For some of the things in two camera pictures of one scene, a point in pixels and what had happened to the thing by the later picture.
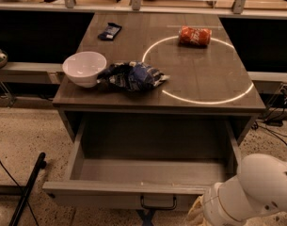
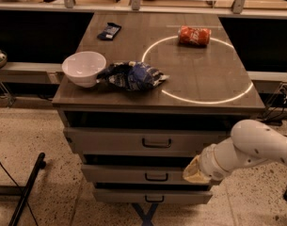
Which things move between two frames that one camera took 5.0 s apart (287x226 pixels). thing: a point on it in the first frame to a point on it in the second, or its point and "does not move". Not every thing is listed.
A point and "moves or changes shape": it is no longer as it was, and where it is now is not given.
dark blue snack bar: x=110 y=32 does not move
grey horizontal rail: x=29 y=72 does not move
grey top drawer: x=154 y=165 moves or changes shape
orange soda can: x=195 y=36 does not move
